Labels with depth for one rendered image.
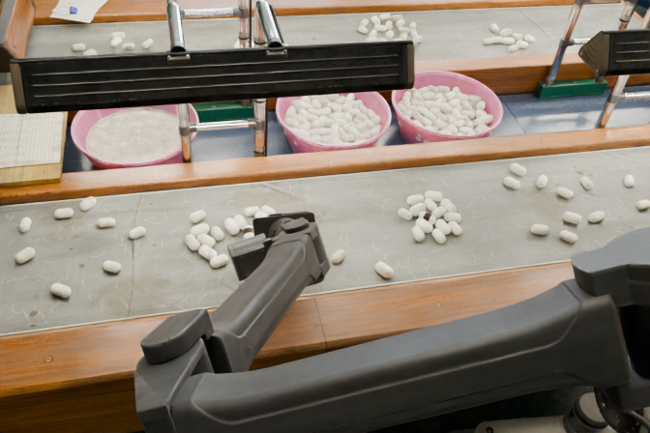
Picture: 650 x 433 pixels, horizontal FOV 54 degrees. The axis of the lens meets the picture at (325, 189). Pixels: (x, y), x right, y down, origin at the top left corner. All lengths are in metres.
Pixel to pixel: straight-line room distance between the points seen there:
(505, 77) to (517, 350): 1.39
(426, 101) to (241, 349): 1.09
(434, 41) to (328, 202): 0.73
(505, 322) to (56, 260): 0.92
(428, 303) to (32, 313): 0.66
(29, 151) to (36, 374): 0.51
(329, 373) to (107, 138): 1.11
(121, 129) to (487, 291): 0.85
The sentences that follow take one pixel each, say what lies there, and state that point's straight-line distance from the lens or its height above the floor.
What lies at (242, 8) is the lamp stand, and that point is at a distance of 1.44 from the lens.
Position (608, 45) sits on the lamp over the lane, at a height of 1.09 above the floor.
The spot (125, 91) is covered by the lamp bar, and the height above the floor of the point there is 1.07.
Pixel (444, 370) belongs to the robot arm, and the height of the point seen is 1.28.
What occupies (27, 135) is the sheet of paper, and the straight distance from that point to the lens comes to 1.45.
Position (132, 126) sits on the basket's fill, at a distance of 1.50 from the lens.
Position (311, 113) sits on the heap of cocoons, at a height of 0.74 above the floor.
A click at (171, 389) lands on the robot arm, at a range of 0.49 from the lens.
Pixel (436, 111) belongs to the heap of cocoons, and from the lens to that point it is 1.59.
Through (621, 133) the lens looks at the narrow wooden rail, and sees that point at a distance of 1.66.
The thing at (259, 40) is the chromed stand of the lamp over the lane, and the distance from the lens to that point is 1.20.
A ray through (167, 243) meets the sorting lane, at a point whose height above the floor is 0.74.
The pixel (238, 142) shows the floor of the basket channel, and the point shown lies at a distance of 1.53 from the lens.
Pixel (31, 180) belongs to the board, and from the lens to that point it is 1.35.
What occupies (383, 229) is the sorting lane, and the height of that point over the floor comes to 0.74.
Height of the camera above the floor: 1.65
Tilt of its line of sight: 43 degrees down
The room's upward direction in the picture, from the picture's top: 6 degrees clockwise
